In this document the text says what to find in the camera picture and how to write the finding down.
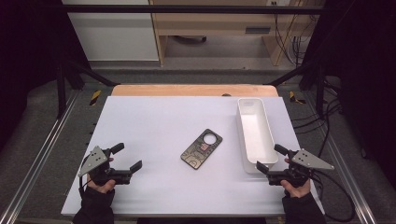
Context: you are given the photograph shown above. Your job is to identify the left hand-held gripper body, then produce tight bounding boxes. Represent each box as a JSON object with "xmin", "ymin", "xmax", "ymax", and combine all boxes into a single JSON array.
[{"xmin": 78, "ymin": 145, "xmax": 134, "ymax": 187}]

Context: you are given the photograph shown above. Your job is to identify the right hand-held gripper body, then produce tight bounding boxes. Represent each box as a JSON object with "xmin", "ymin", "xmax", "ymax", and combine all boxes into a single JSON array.
[{"xmin": 266, "ymin": 148, "xmax": 335, "ymax": 189}]

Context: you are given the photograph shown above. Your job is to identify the person's right hand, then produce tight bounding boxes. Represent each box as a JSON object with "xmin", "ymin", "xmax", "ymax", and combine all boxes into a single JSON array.
[{"xmin": 279, "ymin": 180, "xmax": 312, "ymax": 199}]

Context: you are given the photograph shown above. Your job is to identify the person's left hand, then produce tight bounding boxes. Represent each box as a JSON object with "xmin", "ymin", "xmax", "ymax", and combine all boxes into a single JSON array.
[{"xmin": 86, "ymin": 174, "xmax": 117, "ymax": 194}]

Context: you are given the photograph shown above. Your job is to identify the white plastic bin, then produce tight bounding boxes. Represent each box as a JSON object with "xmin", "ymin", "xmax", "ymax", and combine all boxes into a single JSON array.
[{"xmin": 236, "ymin": 97, "xmax": 279, "ymax": 175}]

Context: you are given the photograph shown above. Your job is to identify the white table board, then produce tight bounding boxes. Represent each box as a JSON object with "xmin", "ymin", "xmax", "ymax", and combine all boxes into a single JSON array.
[{"xmin": 60, "ymin": 95, "xmax": 325, "ymax": 217}]

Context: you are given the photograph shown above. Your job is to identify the yellow black tape strip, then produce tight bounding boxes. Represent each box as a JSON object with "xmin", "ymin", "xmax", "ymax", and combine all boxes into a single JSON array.
[
  {"xmin": 289, "ymin": 91, "xmax": 306, "ymax": 105},
  {"xmin": 89, "ymin": 90, "xmax": 103, "ymax": 106}
]

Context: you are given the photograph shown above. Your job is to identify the white cabinet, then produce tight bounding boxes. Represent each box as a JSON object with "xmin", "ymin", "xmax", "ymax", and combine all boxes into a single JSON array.
[{"xmin": 61, "ymin": 0, "xmax": 160, "ymax": 62}]

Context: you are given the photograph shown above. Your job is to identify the black curtain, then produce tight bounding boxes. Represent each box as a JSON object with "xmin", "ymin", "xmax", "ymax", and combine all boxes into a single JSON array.
[
  {"xmin": 306, "ymin": 0, "xmax": 396, "ymax": 188},
  {"xmin": 0, "ymin": 0, "xmax": 92, "ymax": 150}
]

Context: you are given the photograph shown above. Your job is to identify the wooden desk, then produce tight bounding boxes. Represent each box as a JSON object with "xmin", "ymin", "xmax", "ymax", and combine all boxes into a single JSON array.
[{"xmin": 148, "ymin": 0, "xmax": 325, "ymax": 67}]

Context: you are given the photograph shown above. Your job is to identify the aluminium rail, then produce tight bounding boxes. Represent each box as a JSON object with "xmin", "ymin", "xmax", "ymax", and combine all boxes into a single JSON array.
[
  {"xmin": 303, "ymin": 90, "xmax": 377, "ymax": 224},
  {"xmin": 0, "ymin": 90, "xmax": 80, "ymax": 224}
]

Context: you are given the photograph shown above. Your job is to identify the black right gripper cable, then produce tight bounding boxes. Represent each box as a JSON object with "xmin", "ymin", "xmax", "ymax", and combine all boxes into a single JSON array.
[{"xmin": 309, "ymin": 169, "xmax": 357, "ymax": 223}]

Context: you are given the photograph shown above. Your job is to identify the black floor cables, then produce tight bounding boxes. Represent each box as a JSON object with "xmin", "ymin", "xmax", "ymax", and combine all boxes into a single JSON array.
[{"xmin": 292, "ymin": 80, "xmax": 344, "ymax": 157}]

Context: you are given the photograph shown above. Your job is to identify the black frame post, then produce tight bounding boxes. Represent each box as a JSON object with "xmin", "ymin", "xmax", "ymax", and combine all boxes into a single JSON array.
[
  {"xmin": 316, "ymin": 63, "xmax": 326, "ymax": 118},
  {"xmin": 56, "ymin": 63, "xmax": 67, "ymax": 119}
]

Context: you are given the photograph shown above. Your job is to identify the black diagonal frame strut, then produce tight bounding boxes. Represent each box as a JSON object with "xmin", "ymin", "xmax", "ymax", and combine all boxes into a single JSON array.
[
  {"xmin": 264, "ymin": 62, "xmax": 316, "ymax": 87},
  {"xmin": 66, "ymin": 60, "xmax": 120, "ymax": 88}
]

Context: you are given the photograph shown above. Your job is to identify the hanging cable bundle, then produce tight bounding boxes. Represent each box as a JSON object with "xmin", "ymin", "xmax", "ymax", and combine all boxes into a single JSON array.
[{"xmin": 274, "ymin": 12, "xmax": 318, "ymax": 67}]

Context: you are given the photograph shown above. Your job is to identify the black horizontal frame bar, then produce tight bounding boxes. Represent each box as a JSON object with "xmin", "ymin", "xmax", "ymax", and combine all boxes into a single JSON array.
[{"xmin": 40, "ymin": 4, "xmax": 331, "ymax": 15}]

